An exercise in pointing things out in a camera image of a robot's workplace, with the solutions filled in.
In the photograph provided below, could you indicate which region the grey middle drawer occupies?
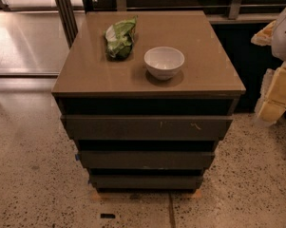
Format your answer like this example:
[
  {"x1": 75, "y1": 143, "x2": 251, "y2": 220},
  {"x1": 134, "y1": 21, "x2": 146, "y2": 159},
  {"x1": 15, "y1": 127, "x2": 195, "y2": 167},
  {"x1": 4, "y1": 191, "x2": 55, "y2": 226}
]
[{"x1": 79, "y1": 151, "x2": 215, "y2": 169}]

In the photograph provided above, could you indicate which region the green chip bag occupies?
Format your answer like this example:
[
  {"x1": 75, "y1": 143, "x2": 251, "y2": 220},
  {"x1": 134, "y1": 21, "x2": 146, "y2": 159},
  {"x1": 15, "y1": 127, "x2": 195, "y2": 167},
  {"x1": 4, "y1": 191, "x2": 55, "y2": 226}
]
[{"x1": 104, "y1": 16, "x2": 137, "y2": 60}]

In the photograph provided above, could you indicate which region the grey drawer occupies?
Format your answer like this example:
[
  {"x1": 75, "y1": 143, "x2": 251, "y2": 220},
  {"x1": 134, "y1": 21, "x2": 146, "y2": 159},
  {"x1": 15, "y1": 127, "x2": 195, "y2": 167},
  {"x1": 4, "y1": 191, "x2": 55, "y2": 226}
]
[
  {"x1": 79, "y1": 151, "x2": 215, "y2": 169},
  {"x1": 89, "y1": 175, "x2": 203, "y2": 189},
  {"x1": 61, "y1": 115, "x2": 232, "y2": 141}
]

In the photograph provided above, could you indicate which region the brown drawer cabinet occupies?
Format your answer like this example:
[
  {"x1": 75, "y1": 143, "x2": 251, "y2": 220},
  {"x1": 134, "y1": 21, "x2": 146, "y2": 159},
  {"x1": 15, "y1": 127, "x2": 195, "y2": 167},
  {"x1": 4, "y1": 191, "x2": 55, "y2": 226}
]
[{"x1": 51, "y1": 10, "x2": 247, "y2": 194}]

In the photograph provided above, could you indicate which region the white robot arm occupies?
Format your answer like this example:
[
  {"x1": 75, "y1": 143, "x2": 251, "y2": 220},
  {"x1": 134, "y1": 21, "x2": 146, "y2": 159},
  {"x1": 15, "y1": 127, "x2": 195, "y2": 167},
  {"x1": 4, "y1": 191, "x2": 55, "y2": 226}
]
[{"x1": 251, "y1": 8, "x2": 286, "y2": 125}]

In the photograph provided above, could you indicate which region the grey top drawer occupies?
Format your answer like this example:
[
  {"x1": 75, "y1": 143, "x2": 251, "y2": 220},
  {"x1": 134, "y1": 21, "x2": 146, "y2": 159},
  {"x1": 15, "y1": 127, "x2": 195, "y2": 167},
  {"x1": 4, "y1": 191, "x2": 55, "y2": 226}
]
[{"x1": 61, "y1": 115, "x2": 232, "y2": 141}]

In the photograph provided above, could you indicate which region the grey bottom drawer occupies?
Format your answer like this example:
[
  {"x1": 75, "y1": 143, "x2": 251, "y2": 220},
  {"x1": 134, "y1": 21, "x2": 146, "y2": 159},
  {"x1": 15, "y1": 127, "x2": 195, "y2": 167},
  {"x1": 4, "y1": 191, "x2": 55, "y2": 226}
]
[{"x1": 89, "y1": 175, "x2": 203, "y2": 189}]

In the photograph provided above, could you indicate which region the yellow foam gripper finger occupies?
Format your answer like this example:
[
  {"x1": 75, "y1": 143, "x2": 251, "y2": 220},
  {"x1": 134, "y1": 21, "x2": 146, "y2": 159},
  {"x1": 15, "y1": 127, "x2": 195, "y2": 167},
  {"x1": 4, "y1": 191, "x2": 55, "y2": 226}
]
[
  {"x1": 255, "y1": 62, "x2": 286, "y2": 124},
  {"x1": 251, "y1": 20, "x2": 276, "y2": 47}
]

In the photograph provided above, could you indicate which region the white ceramic bowl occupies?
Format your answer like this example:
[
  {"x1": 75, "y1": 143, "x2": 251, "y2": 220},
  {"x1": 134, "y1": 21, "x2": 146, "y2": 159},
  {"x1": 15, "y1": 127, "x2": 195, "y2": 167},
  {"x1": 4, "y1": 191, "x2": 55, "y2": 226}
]
[{"x1": 143, "y1": 47, "x2": 185, "y2": 81}]

